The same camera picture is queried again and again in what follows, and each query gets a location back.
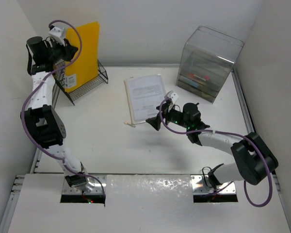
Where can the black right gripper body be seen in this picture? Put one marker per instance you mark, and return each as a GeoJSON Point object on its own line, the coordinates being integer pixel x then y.
{"type": "Point", "coordinates": [171, 115]}

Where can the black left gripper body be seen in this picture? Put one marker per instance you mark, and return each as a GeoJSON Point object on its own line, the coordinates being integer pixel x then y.
{"type": "Point", "coordinates": [56, 53]}

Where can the yellow clip file folder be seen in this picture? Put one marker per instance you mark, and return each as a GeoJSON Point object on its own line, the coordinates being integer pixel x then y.
{"type": "Point", "coordinates": [85, 67]}

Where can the blue translucent highlighter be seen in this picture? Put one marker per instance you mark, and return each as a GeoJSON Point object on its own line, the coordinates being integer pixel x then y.
{"type": "Point", "coordinates": [196, 85]}

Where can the yellow translucent highlighter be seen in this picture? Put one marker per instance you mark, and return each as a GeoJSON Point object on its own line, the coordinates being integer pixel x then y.
{"type": "Point", "coordinates": [201, 82]}

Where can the orange black highlighter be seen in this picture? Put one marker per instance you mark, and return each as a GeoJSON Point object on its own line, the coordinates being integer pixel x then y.
{"type": "Point", "coordinates": [191, 75]}

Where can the clear plastic drawer cabinet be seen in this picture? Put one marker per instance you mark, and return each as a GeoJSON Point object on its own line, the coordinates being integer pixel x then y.
{"type": "Point", "coordinates": [209, 52]}

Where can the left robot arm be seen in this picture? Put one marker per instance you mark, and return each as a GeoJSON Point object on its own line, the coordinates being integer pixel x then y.
{"type": "Point", "coordinates": [41, 123]}

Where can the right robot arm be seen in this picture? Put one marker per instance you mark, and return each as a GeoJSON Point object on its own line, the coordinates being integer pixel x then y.
{"type": "Point", "coordinates": [253, 159]}

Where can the white front cover panel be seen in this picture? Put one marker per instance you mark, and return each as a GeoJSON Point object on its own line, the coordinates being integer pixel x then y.
{"type": "Point", "coordinates": [139, 204]}

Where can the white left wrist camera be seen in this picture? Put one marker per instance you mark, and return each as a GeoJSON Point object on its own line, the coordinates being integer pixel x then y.
{"type": "Point", "coordinates": [58, 34]}

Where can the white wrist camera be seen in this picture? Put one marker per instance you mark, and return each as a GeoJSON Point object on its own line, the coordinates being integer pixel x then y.
{"type": "Point", "coordinates": [58, 34]}
{"type": "Point", "coordinates": [172, 96]}

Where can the black wire mesh rack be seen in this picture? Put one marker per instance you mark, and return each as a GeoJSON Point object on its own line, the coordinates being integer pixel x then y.
{"type": "Point", "coordinates": [72, 96]}

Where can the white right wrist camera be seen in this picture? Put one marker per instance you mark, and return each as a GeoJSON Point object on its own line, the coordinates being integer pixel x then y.
{"type": "Point", "coordinates": [172, 96]}

